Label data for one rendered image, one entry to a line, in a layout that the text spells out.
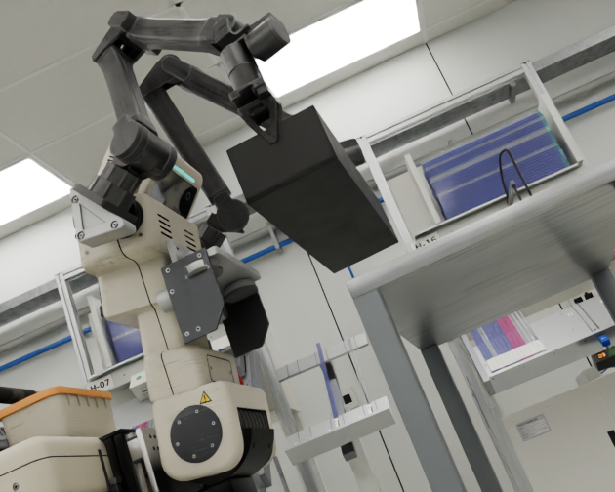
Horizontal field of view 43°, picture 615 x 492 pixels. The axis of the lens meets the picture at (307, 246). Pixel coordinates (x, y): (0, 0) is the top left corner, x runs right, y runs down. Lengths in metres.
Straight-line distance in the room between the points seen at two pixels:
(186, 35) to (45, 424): 0.81
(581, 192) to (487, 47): 3.99
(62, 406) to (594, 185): 1.07
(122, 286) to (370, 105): 3.55
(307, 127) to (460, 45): 3.85
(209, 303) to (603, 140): 3.68
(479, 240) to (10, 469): 0.89
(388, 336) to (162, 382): 0.54
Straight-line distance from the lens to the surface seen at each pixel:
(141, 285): 1.61
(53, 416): 1.64
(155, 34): 1.68
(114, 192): 1.49
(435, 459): 1.12
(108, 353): 3.32
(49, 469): 1.46
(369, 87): 5.06
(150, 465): 1.56
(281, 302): 4.70
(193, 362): 1.50
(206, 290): 1.49
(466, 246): 1.15
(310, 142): 1.32
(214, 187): 1.88
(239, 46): 1.42
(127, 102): 1.61
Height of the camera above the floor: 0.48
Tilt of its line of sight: 20 degrees up
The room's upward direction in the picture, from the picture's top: 22 degrees counter-clockwise
